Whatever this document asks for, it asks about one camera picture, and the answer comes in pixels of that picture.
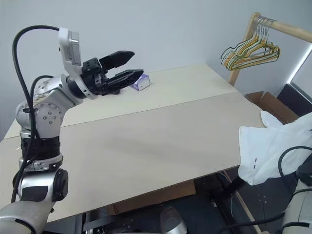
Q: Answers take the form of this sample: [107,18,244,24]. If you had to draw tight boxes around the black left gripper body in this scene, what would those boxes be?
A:
[81,58,121,97]

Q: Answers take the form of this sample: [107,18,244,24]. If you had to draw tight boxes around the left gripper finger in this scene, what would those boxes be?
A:
[99,50,135,72]
[106,69,145,93]

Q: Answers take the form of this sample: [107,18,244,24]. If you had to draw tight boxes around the white shorts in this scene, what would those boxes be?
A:
[237,110,312,186]

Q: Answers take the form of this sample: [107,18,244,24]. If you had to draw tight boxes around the purple white tissue box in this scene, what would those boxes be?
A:
[130,74,151,92]

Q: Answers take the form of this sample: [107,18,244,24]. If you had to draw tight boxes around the open brown cardboard box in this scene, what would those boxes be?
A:
[245,91,299,125]

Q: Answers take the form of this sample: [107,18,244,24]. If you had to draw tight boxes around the grey rounded shell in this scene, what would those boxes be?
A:
[158,206,188,234]

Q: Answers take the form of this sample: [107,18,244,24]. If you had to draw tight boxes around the light wooden clothes rack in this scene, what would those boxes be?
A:
[229,12,312,86]

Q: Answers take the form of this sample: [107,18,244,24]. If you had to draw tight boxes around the black case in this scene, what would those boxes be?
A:
[277,82,312,118]

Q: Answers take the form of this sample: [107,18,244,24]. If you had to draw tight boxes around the light wooden floor slat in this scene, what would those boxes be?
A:
[234,191,260,234]

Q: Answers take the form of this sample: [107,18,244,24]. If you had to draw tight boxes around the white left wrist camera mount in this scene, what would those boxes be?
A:
[58,27,98,100]

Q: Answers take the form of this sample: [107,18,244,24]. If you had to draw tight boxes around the yellow wire hanger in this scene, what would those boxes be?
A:
[225,18,281,71]

